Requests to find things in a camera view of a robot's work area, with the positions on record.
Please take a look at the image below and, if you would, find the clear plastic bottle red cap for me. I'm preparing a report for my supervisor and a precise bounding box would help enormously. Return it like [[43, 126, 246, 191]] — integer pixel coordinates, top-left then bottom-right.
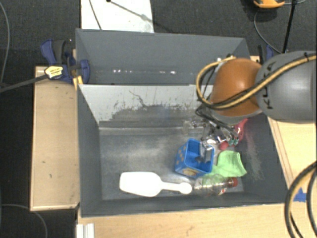
[[194, 174, 239, 197]]

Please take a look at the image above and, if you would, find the pale wood flat board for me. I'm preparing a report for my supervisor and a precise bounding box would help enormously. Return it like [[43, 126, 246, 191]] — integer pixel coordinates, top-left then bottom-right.
[[29, 65, 81, 212]]

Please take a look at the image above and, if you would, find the grey metal bin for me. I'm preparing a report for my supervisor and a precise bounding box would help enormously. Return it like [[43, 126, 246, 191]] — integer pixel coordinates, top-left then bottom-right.
[[75, 28, 289, 218]]

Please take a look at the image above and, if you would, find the blue dotted cube box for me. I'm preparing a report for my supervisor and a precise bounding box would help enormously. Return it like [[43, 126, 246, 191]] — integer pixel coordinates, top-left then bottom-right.
[[173, 138, 215, 179]]

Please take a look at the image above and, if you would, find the green cloth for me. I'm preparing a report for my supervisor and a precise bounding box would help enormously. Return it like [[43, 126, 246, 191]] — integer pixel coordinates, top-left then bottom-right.
[[204, 150, 248, 179]]

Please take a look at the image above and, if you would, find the pink-red plastic thing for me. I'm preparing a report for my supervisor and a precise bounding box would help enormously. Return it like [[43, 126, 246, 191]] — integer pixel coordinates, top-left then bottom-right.
[[233, 118, 249, 144]]

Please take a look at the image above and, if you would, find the white plastic scoop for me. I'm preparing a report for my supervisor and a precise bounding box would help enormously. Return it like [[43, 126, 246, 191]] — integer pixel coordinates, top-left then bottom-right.
[[119, 171, 193, 198]]

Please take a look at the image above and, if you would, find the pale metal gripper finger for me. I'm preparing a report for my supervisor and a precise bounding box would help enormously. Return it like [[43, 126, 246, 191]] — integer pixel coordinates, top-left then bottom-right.
[[206, 142, 214, 164], [199, 141, 208, 164]]

